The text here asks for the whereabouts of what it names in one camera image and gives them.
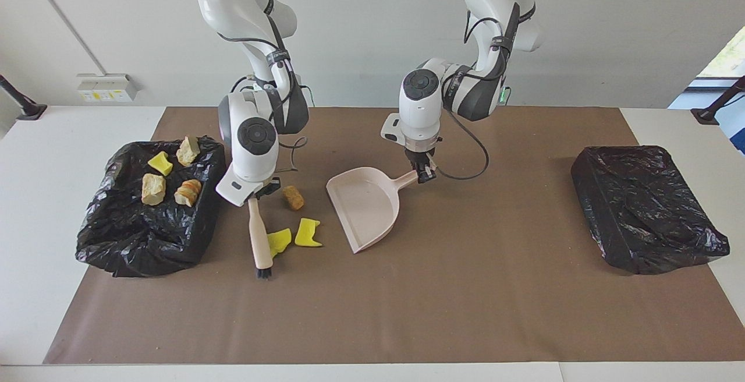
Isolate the white wall cable conduit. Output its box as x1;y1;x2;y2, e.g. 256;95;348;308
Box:
22;0;107;75

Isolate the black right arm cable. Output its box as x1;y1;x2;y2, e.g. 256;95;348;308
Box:
215;0;309;173

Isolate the brown sponge lump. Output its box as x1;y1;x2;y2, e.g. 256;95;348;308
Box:
282;185;305;211

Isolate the black table clamp stand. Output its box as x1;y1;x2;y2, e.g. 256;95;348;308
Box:
690;75;745;125
0;74;48;121

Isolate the white wall outlet box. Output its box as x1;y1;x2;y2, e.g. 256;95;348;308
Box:
76;73;140;104

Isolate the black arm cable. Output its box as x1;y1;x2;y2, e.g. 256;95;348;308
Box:
215;0;309;173
434;15;507;182

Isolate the beige plastic dustpan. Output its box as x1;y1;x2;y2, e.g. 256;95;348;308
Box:
325;166;421;254

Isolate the yellow sponge piece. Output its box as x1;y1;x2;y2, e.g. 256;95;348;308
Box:
267;228;292;259
294;218;322;248
147;151;174;176

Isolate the beige foam chunk orange striped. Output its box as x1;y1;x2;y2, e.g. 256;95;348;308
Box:
174;179;203;207

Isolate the pale beige foam chunk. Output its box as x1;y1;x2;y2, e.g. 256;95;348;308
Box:
141;173;167;206
176;135;201;167

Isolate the beige hand brush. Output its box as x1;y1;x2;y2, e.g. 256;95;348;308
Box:
247;196;274;280

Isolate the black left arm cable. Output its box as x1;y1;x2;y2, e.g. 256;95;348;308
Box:
434;15;507;182

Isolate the brown paper mat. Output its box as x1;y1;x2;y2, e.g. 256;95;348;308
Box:
42;107;745;365

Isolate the window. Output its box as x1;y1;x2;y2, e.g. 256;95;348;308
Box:
696;24;745;89

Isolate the black bag lined bin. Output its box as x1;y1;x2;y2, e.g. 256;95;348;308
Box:
570;146;731;276
75;135;227;278

